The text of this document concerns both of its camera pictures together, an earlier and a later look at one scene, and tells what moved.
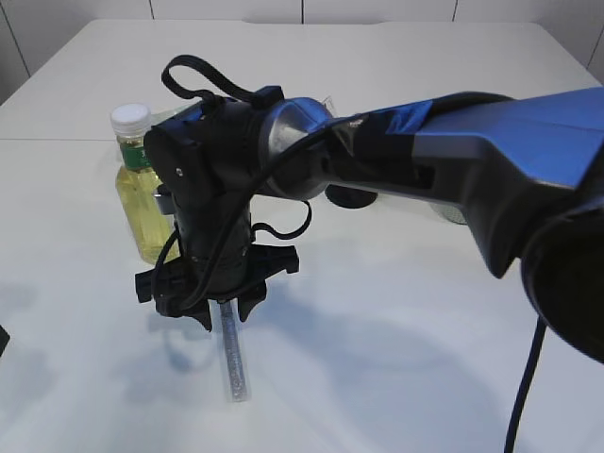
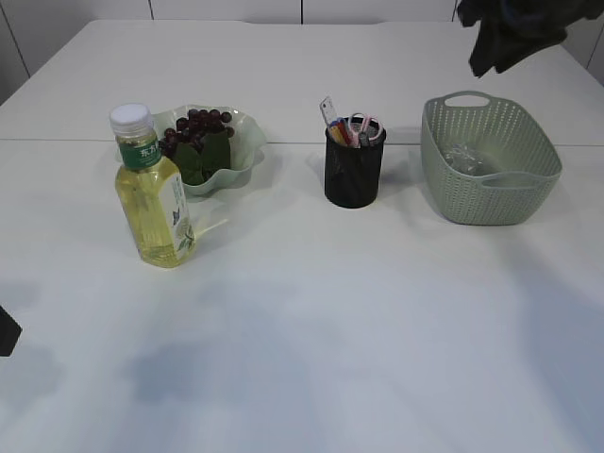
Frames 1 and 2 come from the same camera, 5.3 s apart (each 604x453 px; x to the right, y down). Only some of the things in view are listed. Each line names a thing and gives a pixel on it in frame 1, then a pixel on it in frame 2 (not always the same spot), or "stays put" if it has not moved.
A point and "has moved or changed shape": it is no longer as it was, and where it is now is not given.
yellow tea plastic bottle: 136,184 stays put
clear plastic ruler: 327,101 stays put
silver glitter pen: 230,350 has moved or changed shape
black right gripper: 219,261 -> 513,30
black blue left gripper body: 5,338 -> 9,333
